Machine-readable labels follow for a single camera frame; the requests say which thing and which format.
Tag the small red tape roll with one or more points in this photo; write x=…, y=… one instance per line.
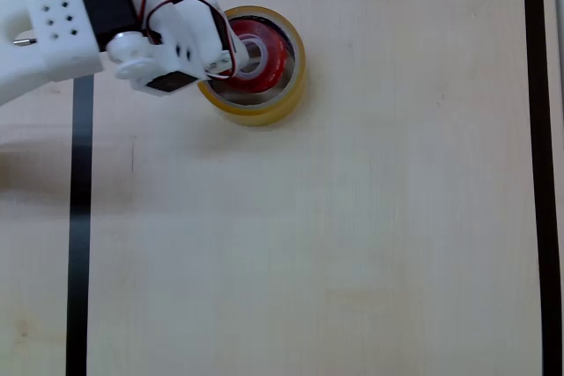
x=275, y=59

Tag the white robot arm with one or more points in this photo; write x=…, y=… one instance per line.
x=53, y=50

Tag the metal screwdriver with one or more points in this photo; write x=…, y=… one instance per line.
x=24, y=42

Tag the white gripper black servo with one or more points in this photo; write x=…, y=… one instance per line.
x=218, y=29

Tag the large clear yellowish tape roll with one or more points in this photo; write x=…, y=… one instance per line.
x=264, y=114

